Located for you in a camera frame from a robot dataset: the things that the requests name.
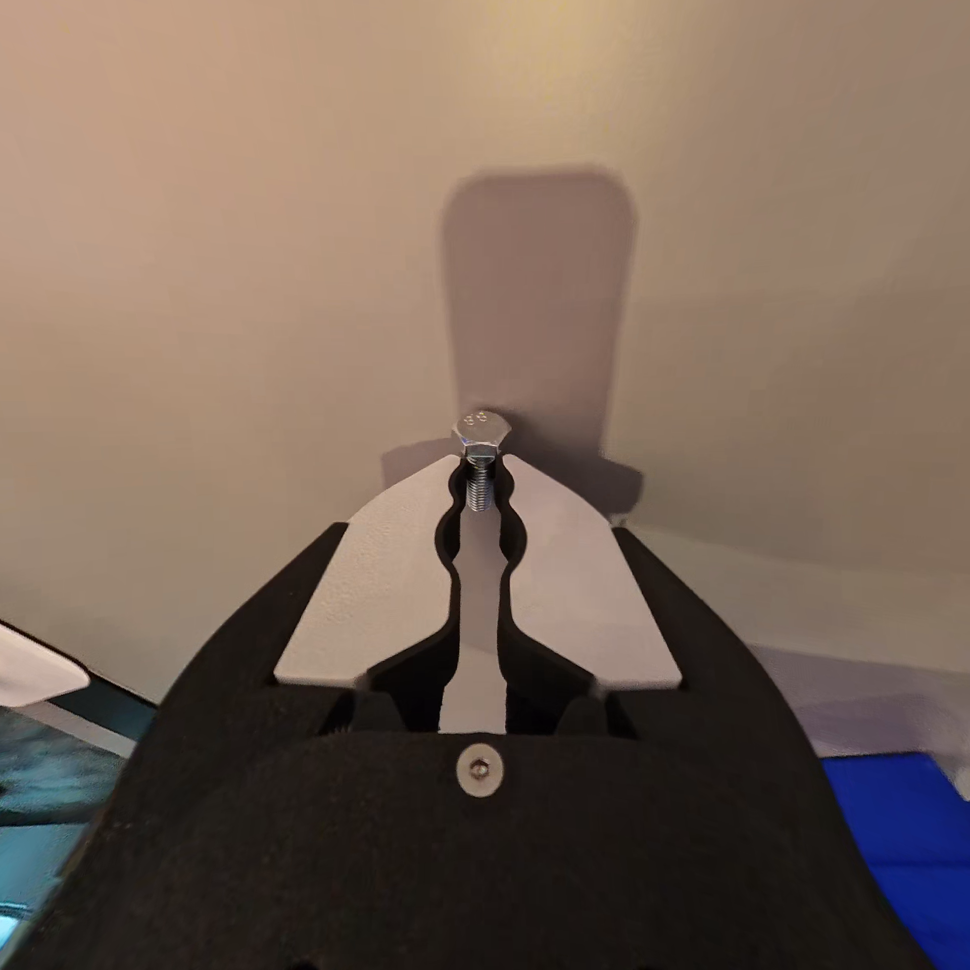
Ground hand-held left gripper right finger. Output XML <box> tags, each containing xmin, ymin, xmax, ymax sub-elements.
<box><xmin>499</xmin><ymin>452</ymin><xmax>686</xmax><ymax>701</ymax></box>

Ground blue plastic bin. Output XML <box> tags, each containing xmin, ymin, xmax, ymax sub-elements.
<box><xmin>819</xmin><ymin>752</ymin><xmax>970</xmax><ymax>970</ymax></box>

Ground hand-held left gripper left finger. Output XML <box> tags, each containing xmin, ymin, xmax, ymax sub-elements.
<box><xmin>275</xmin><ymin>455</ymin><xmax>465</xmax><ymax>701</ymax></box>

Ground silver hex bolt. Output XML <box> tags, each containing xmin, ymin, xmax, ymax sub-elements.
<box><xmin>451</xmin><ymin>407</ymin><xmax>515</xmax><ymax>515</ymax></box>

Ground white board stand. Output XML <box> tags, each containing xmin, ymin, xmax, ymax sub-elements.
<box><xmin>1</xmin><ymin>622</ymin><xmax>90</xmax><ymax>707</ymax></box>

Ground black phone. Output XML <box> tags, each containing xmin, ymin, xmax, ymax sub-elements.
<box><xmin>1</xmin><ymin>680</ymin><xmax>162</xmax><ymax>910</ymax></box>

